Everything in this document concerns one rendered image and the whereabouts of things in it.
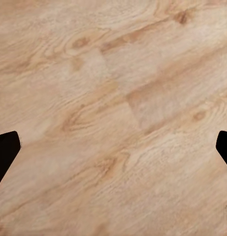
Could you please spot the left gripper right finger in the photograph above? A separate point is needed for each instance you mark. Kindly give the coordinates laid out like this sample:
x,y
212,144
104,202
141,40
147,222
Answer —
x,y
221,144

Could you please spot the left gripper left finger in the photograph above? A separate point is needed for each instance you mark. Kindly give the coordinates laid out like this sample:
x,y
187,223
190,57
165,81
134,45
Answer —
x,y
9,148

